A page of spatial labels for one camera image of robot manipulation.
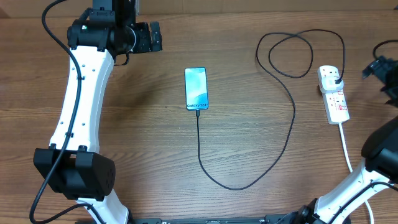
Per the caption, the Samsung Galaxy smartphone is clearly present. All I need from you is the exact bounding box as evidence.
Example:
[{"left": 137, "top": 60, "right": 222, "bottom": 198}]
[{"left": 185, "top": 67, "right": 209, "bottom": 110}]

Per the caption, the black USB charging cable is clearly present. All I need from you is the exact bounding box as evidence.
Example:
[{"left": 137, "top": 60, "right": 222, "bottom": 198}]
[{"left": 195, "top": 29, "right": 346, "bottom": 191}]

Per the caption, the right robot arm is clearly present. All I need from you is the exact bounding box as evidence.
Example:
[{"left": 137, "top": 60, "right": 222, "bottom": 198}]
[{"left": 276, "top": 56, "right": 397, "bottom": 223}]

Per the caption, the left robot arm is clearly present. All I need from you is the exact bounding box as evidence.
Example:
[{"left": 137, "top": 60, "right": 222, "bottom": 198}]
[{"left": 34, "top": 0, "right": 162, "bottom": 223}]

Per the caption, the white charger plug adapter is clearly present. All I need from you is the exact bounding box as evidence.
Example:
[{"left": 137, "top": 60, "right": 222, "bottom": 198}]
[{"left": 320, "top": 77, "right": 344, "bottom": 94}]

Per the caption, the white power strip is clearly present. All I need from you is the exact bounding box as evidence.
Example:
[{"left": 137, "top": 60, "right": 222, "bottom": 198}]
[{"left": 317, "top": 65, "right": 349, "bottom": 124}]

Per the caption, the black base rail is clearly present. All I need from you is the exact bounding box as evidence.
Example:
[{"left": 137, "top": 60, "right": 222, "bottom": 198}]
[{"left": 74, "top": 213, "right": 352, "bottom": 224}]

